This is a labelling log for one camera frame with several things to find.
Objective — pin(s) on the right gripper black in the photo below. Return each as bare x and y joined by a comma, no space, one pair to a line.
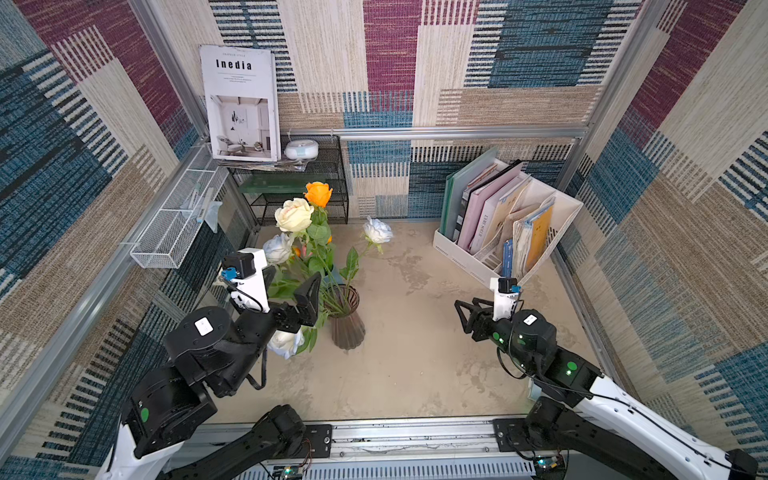
486,322

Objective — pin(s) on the green folder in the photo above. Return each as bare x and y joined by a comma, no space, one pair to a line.
456,184

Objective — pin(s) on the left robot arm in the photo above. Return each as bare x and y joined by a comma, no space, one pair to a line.
210,357

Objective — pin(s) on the orange rose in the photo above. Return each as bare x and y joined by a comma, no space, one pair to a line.
318,194

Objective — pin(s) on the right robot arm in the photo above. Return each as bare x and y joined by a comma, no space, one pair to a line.
584,410

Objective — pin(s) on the Inedia magazine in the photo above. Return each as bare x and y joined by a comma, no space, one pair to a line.
240,93

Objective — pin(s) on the orange yellow booklet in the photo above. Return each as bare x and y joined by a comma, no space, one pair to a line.
531,238

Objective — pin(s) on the black wire shelf rack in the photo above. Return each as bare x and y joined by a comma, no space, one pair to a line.
328,168

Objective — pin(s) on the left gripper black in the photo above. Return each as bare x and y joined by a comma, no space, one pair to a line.
289,319

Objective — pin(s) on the pink book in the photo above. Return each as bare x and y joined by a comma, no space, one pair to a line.
475,196

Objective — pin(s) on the white round device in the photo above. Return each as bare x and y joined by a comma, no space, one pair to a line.
302,149

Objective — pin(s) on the white file organizer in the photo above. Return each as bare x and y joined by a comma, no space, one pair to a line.
492,248

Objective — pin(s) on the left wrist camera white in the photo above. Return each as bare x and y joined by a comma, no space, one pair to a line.
242,273

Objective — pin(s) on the green glass shelf plate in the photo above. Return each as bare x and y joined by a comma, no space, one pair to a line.
276,183

